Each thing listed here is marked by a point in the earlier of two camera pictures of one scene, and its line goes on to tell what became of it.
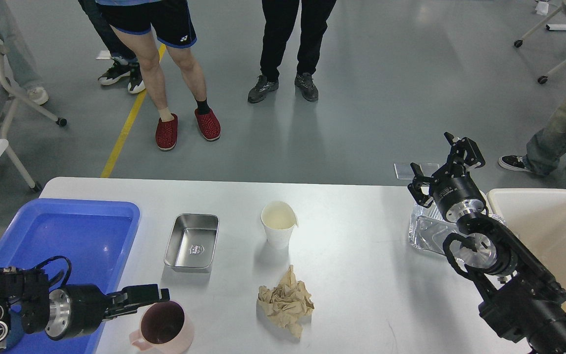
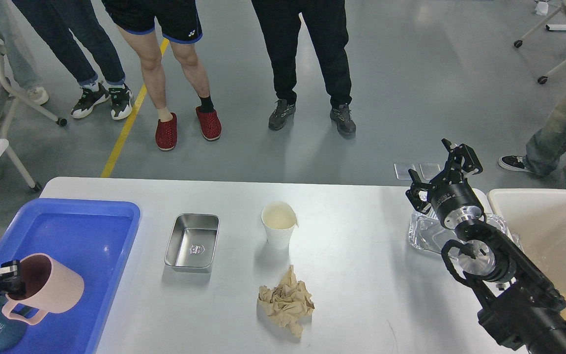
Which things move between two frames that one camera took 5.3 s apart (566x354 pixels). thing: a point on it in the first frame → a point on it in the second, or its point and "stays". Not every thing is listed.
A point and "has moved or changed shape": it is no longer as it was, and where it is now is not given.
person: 125,60 → 87,21
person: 280,16 → 326,23
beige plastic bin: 560,226 stays
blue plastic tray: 84,242 stays
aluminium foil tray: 429,227 stays
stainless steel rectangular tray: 192,243 stays
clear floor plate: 404,171 stays
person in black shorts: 143,25 stays
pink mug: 165,327 has moved or changed shape
